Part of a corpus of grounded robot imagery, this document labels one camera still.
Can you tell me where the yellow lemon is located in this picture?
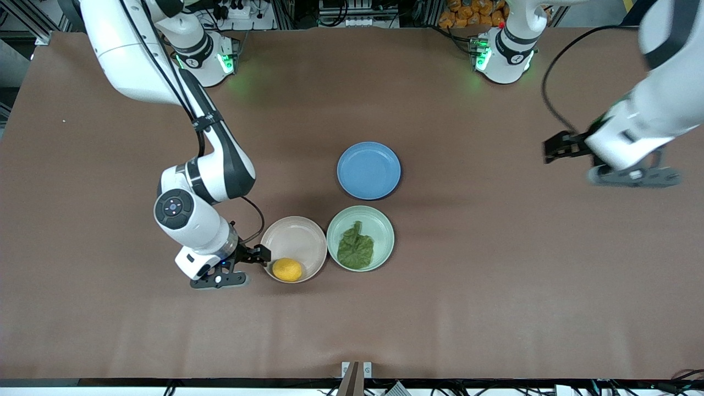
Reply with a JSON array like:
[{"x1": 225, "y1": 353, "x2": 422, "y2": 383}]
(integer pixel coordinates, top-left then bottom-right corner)
[{"x1": 272, "y1": 257, "x2": 304, "y2": 283}]

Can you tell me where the green lettuce leaf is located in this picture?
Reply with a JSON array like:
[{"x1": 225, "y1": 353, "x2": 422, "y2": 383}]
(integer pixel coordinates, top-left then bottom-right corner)
[{"x1": 337, "y1": 221, "x2": 375, "y2": 270}]

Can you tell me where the beige plate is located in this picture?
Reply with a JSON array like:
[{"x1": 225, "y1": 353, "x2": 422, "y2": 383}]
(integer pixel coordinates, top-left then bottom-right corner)
[{"x1": 260, "y1": 216, "x2": 328, "y2": 284}]

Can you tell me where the light green plate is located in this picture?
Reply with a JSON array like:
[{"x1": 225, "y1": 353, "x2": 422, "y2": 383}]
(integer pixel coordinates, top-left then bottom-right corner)
[{"x1": 326, "y1": 205, "x2": 395, "y2": 272}]

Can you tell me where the blue plate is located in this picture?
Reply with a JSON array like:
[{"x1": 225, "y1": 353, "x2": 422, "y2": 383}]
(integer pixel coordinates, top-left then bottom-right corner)
[{"x1": 337, "y1": 141, "x2": 402, "y2": 201}]

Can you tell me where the bag of orange fruit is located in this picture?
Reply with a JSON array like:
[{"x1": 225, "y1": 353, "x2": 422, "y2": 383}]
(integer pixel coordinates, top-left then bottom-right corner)
[{"x1": 438, "y1": 0, "x2": 509, "y2": 29}]

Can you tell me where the white power strip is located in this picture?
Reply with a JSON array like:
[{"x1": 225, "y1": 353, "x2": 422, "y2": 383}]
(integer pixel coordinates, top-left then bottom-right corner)
[{"x1": 212, "y1": 0, "x2": 276, "y2": 31}]

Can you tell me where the grey panel beside table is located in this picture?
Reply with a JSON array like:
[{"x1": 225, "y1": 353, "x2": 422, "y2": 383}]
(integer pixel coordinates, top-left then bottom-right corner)
[{"x1": 0, "y1": 38, "x2": 31, "y2": 89}]

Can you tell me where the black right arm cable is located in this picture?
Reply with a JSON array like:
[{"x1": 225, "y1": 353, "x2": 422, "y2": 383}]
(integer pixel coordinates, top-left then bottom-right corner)
[{"x1": 118, "y1": 0, "x2": 266, "y2": 245}]

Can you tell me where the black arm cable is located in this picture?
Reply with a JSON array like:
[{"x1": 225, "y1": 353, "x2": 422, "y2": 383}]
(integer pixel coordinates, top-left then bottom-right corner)
[
  {"x1": 541, "y1": 25, "x2": 644, "y2": 135},
  {"x1": 118, "y1": 0, "x2": 266, "y2": 245}
]

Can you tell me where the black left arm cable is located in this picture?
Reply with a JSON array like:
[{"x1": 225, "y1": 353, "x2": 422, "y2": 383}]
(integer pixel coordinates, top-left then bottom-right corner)
[{"x1": 541, "y1": 25, "x2": 644, "y2": 135}]

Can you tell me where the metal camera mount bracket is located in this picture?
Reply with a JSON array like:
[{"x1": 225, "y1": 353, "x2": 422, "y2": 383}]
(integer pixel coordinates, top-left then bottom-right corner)
[{"x1": 337, "y1": 361, "x2": 373, "y2": 396}]

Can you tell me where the aluminium frame profile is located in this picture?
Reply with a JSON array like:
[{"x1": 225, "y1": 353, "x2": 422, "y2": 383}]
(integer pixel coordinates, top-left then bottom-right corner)
[{"x1": 0, "y1": 0, "x2": 56, "y2": 46}]

